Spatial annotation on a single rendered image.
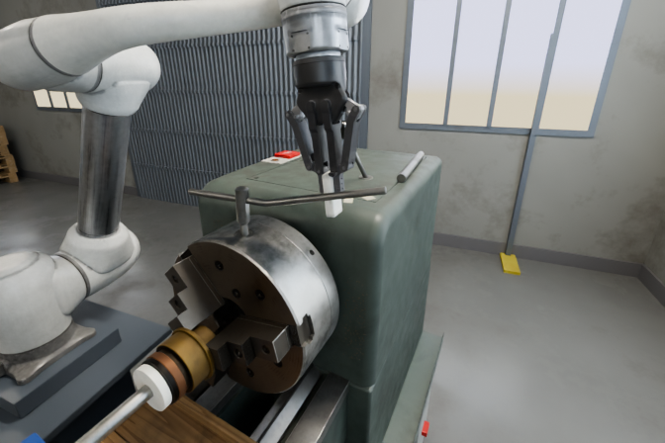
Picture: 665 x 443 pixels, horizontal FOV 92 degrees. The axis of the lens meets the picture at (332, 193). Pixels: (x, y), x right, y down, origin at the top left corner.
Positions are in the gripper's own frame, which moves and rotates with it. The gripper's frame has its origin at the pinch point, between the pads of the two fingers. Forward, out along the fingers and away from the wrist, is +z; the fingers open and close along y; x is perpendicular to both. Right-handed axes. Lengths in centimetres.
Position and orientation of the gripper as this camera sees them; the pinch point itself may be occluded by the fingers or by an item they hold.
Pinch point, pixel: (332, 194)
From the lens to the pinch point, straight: 51.2
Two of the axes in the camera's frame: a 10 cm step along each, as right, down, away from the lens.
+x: 4.7, -3.0, 8.3
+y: 8.8, 0.5, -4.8
